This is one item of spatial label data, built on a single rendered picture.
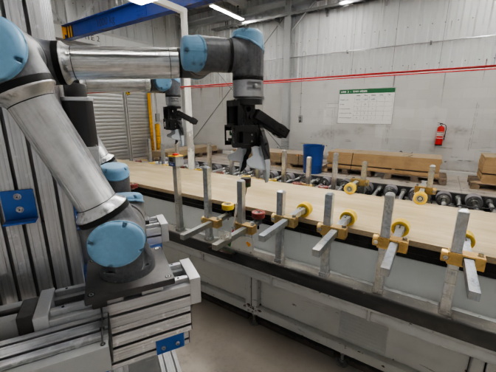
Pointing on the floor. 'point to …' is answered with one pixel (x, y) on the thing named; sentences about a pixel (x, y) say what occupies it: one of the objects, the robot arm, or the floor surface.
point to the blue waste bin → (317, 151)
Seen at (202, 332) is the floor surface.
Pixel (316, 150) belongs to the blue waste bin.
